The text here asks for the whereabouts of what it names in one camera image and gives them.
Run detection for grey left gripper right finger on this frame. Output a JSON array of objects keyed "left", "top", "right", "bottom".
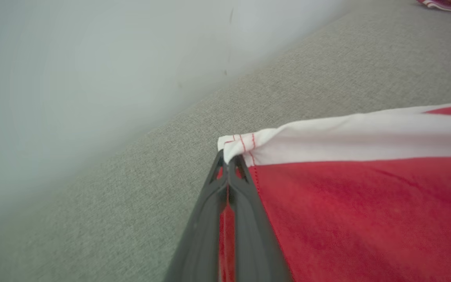
[{"left": 227, "top": 155, "right": 293, "bottom": 282}]

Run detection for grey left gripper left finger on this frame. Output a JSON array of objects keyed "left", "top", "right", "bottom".
[{"left": 164, "top": 150, "right": 230, "bottom": 282}]

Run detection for red white Bulls shorts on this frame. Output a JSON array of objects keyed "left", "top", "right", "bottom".
[{"left": 217, "top": 103, "right": 451, "bottom": 282}]

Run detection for grey fabric sofa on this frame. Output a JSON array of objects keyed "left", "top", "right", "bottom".
[{"left": 0, "top": 0, "right": 451, "bottom": 282}]

